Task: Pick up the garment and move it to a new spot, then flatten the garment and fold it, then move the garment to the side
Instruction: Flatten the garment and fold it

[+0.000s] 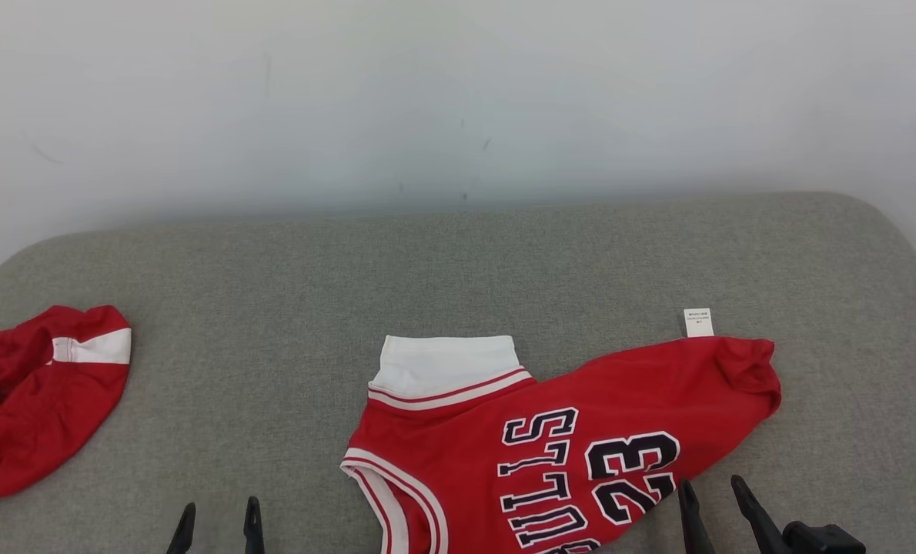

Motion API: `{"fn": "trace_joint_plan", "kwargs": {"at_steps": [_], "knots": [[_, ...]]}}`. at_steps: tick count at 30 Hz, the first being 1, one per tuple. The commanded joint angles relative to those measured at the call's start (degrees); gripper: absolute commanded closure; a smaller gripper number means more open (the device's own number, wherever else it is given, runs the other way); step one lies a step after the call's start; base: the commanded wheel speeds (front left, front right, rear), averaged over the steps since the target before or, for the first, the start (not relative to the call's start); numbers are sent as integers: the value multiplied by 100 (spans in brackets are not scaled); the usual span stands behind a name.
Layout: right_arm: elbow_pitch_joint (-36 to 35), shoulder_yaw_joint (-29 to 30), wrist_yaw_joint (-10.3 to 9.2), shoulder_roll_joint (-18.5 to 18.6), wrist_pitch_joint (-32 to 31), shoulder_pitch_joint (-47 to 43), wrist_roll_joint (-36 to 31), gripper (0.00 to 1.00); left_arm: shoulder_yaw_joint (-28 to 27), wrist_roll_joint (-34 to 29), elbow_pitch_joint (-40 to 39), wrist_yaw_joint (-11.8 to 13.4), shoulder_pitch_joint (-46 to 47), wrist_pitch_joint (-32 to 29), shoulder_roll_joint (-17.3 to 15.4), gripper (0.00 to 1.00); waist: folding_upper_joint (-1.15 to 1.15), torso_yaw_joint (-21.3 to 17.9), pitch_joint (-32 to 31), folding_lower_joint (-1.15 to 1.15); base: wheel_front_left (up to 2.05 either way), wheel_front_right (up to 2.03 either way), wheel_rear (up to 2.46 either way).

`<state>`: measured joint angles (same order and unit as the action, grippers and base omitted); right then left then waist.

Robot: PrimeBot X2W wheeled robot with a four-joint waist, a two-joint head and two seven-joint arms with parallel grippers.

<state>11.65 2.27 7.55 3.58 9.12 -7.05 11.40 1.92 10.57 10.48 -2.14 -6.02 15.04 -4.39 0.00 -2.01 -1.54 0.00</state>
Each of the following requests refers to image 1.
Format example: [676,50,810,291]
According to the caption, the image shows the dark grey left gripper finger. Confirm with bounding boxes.
[244,496,265,554]
[167,502,197,554]

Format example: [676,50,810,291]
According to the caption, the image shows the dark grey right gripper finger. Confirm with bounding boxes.
[730,475,794,554]
[677,479,717,554]

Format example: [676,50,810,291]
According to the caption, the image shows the red shorts with white stripe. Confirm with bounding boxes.
[0,305,132,502]

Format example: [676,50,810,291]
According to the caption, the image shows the red Bulls basketball jersey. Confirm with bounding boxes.
[340,308,782,554]

